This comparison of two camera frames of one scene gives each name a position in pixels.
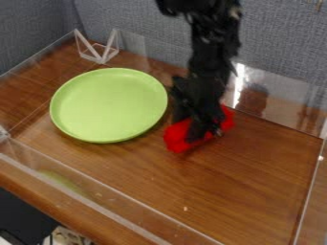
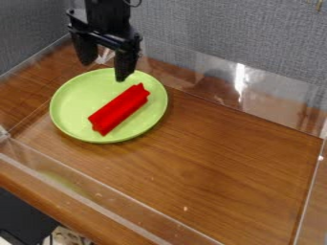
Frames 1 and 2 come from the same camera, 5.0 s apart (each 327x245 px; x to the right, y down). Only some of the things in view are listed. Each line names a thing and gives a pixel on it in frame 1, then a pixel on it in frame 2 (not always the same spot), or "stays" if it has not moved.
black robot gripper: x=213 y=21 -> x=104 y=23
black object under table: x=23 y=224 stays
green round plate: x=107 y=104 stays
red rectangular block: x=176 y=130 -> x=119 y=109
